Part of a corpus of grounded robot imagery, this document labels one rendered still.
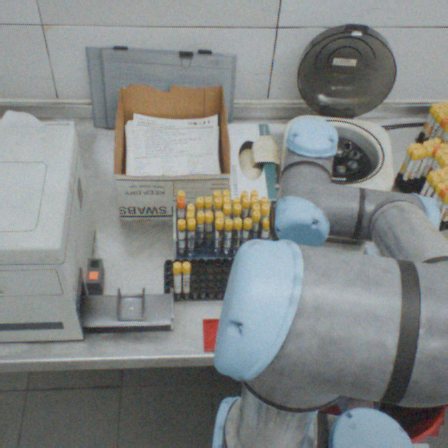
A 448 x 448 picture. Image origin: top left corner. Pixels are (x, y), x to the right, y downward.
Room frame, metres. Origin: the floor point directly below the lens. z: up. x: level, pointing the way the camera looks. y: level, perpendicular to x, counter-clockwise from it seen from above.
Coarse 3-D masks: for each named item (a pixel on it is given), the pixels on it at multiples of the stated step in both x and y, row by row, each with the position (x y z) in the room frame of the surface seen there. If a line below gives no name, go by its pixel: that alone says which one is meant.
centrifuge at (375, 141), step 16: (288, 128) 1.07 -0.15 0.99; (336, 128) 1.09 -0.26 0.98; (352, 128) 1.08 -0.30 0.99; (368, 128) 1.08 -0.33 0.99; (368, 144) 1.05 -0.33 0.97; (384, 144) 1.03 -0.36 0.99; (384, 160) 0.98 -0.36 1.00; (368, 176) 0.93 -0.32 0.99; (384, 176) 0.93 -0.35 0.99; (336, 240) 0.83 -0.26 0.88; (352, 240) 0.83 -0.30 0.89
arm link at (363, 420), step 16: (320, 416) 0.34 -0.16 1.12; (336, 416) 0.34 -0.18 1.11; (352, 416) 0.33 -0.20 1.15; (368, 416) 0.33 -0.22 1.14; (384, 416) 0.34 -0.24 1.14; (320, 432) 0.31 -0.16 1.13; (336, 432) 0.31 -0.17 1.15; (352, 432) 0.31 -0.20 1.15; (368, 432) 0.31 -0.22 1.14; (384, 432) 0.31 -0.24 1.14; (400, 432) 0.32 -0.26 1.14
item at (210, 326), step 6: (204, 324) 0.61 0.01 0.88; (210, 324) 0.61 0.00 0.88; (216, 324) 0.61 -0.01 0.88; (204, 330) 0.59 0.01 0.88; (210, 330) 0.60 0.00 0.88; (216, 330) 0.60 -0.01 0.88; (204, 336) 0.58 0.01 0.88; (210, 336) 0.58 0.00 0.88; (216, 336) 0.58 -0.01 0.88; (204, 342) 0.57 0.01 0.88; (210, 342) 0.57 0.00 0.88; (204, 348) 0.55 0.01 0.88; (210, 348) 0.56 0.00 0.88
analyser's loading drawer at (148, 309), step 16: (144, 288) 0.64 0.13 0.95; (80, 304) 0.61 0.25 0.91; (96, 304) 0.62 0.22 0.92; (112, 304) 0.62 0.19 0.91; (128, 304) 0.62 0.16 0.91; (144, 304) 0.60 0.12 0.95; (160, 304) 0.62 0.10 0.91; (96, 320) 0.58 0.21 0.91; (112, 320) 0.58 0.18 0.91; (128, 320) 0.58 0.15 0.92; (144, 320) 0.59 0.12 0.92; (160, 320) 0.59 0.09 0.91
